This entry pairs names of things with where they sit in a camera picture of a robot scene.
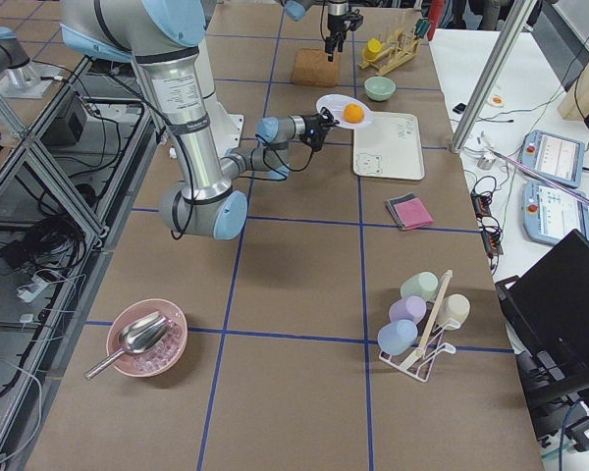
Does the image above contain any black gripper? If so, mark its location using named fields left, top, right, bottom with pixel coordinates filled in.
left=324, top=9, right=363, bottom=61
left=298, top=108, right=340, bottom=151

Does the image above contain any white round plate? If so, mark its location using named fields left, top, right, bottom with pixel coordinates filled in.
left=315, top=93, right=373, bottom=130

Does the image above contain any orange fruit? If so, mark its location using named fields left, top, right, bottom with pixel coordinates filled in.
left=343, top=103, right=365, bottom=124

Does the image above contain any cream bear serving tray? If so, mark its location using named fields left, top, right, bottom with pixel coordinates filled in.
left=352, top=112, right=425, bottom=182

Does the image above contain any wooden cutting board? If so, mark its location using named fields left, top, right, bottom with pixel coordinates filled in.
left=291, top=48, right=340, bottom=87

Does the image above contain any yellow mug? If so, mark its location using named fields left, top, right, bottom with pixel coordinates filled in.
left=362, top=37, right=383, bottom=63

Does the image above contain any green bowl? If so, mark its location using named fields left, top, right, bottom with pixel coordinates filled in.
left=363, top=77, right=397, bottom=102

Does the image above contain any wooden drying rack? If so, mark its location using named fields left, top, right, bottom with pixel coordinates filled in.
left=358, top=14, right=431, bottom=77

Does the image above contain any grey cloth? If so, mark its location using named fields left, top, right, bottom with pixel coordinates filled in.
left=387, top=194, right=416, bottom=230

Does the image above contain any pink cloth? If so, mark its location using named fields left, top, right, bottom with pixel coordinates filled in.
left=395, top=198, right=433, bottom=230

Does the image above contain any green cup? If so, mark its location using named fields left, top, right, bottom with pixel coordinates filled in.
left=400, top=272, right=439, bottom=301

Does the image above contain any purple cup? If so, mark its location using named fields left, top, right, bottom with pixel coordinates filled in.
left=389, top=295, right=427, bottom=324

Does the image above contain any beige cup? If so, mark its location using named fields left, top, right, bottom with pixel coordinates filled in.
left=437, top=294, right=470, bottom=330

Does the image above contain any blue cup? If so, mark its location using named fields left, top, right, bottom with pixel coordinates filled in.
left=377, top=319, right=418, bottom=356

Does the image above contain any upper teach pendant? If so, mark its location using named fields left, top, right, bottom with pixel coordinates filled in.
left=519, top=130, right=585, bottom=188

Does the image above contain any teach pendant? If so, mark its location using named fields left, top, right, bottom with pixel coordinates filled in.
left=522, top=182, right=589, bottom=245
left=519, top=130, right=585, bottom=188

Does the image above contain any lower teach pendant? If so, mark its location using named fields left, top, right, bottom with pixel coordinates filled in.
left=522, top=182, right=589, bottom=245

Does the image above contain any metal scoop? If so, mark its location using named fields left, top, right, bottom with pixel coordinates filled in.
left=83, top=311, right=172, bottom=381

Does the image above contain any pink bowl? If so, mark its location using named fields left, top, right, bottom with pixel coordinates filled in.
left=106, top=298, right=187, bottom=378

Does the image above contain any black laptop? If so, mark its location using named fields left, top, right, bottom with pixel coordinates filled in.
left=509, top=230, right=589, bottom=373

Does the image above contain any aluminium frame post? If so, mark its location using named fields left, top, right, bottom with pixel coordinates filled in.
left=450, top=0, right=537, bottom=154

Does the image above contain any white wire cup rack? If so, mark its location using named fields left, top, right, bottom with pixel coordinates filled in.
left=378, top=325, right=456, bottom=383

